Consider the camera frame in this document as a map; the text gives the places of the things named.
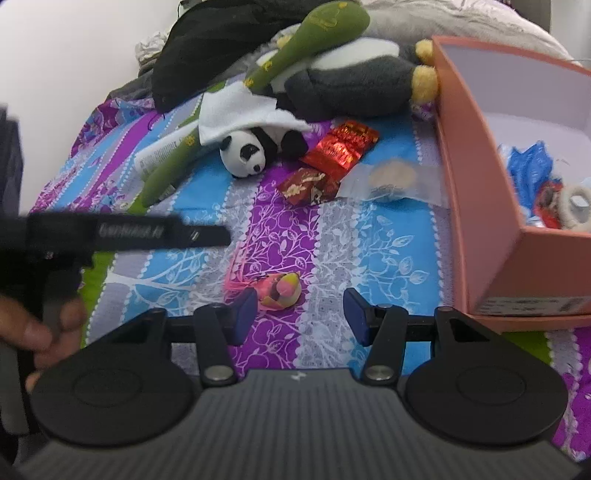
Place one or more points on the dark grey blanket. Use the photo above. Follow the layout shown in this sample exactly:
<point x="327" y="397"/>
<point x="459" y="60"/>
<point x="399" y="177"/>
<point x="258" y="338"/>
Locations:
<point x="131" y="87"/>

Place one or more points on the green plush stick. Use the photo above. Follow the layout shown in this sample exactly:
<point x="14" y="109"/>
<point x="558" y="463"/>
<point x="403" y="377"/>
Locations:
<point x="323" y="27"/>

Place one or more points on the grey white penguin plush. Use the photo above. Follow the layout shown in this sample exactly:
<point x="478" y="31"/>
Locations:
<point x="351" y="87"/>

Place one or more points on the dark red gold packet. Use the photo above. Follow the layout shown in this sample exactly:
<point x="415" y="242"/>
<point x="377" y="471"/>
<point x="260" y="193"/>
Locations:
<point x="307" y="184"/>

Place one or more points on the clear plastic bag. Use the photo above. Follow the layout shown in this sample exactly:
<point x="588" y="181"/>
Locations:
<point x="392" y="177"/>

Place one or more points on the blue printed snack packet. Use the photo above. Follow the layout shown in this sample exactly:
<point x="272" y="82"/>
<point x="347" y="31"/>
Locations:
<point x="531" y="166"/>

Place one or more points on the shiny red foil packet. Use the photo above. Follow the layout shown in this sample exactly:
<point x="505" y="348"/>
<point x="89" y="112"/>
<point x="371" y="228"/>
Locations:
<point x="339" y="145"/>

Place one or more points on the pink feathered bird toy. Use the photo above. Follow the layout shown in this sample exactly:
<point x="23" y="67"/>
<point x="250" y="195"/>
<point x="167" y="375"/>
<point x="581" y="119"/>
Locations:
<point x="281" y="290"/>

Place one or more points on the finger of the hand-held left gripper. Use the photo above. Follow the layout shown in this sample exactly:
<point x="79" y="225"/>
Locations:
<point x="207" y="236"/>

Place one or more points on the person's left hand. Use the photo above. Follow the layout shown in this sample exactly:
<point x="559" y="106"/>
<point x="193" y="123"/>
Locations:
<point x="27" y="327"/>

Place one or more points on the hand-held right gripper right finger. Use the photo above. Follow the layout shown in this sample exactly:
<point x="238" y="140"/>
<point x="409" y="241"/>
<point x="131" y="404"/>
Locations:
<point x="356" y="318"/>

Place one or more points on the floral striped bedsheet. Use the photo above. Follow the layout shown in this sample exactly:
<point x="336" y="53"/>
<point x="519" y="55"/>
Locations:
<point x="392" y="258"/>

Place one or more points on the white cloth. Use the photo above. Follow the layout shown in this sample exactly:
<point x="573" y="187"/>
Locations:
<point x="147" y="46"/>
<point x="235" y="110"/>

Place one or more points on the pink cardboard box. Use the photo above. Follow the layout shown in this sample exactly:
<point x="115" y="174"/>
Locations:
<point x="485" y="207"/>

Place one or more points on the white tube bottle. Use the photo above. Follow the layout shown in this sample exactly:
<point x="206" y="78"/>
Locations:
<point x="157" y="157"/>

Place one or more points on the white crumpled cloth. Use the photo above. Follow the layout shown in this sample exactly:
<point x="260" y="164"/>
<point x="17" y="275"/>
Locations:
<point x="147" y="46"/>

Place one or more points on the black clothing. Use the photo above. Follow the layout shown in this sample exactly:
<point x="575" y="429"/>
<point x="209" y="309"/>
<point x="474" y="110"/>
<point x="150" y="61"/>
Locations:
<point x="207" y="46"/>

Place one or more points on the small panda plush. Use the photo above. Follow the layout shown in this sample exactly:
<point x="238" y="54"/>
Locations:
<point x="244" y="152"/>

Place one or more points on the grey duvet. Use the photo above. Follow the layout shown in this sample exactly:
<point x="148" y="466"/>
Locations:
<point x="485" y="23"/>

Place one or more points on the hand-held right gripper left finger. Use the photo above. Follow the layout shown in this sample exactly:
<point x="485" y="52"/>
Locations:
<point x="243" y="318"/>

